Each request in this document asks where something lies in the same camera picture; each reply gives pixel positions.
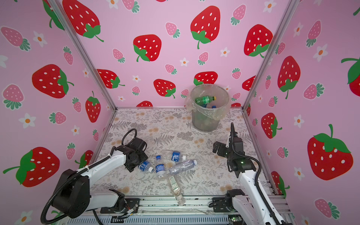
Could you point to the aluminium left corner post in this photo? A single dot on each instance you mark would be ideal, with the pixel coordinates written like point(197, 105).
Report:
point(60, 13)

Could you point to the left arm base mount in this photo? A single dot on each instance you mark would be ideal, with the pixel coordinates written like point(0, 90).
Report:
point(122, 205)

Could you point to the translucent plastic bin liner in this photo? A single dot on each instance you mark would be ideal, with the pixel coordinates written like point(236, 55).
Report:
point(222, 103)

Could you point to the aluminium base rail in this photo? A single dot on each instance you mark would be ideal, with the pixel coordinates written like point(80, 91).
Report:
point(163, 210)

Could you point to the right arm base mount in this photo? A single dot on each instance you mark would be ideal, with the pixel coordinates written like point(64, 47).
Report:
point(225, 204)

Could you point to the crushed clear bottle white cap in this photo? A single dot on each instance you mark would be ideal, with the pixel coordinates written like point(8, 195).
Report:
point(184, 166)

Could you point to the grey wire mesh bin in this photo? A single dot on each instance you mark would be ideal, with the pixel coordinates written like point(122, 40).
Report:
point(204, 123)

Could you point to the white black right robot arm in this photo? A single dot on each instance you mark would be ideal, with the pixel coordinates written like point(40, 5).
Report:
point(253, 205)

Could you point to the green bottle yellow cap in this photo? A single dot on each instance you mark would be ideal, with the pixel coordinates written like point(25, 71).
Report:
point(204, 100)

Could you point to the Fiji bottle red flower label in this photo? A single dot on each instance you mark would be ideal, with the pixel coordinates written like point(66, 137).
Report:
point(209, 106)

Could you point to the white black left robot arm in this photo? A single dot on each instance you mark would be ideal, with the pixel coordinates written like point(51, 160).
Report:
point(72, 195)

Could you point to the clear square bottle green label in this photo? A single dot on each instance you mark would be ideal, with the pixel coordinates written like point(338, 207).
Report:
point(176, 190)

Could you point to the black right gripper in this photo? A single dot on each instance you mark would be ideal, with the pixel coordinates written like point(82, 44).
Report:
point(233, 141)

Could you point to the clear bottle blue label white cap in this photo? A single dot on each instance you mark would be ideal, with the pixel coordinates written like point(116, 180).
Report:
point(175, 156)

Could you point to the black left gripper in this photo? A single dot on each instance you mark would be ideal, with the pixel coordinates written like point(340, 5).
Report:
point(143, 155)

